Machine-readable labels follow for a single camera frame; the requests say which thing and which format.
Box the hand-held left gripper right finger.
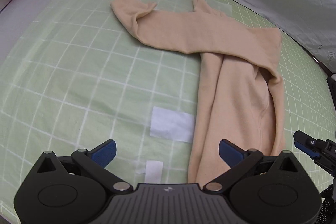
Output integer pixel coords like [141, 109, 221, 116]
[203, 139, 305, 194]

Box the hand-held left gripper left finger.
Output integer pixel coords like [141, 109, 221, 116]
[31, 139, 133, 194]

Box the beige sweater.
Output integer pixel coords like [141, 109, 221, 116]
[110, 0, 286, 184]

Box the green grid mat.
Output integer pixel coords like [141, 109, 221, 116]
[0, 0, 336, 214]

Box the narrow white tape patch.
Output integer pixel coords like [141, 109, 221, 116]
[136, 160, 163, 184]

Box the wide white tape patch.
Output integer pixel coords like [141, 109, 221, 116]
[150, 106, 196, 143]

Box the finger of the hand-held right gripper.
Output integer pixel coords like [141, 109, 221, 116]
[293, 130, 336, 176]

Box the person's right hand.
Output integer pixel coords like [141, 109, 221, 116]
[318, 185, 336, 224]

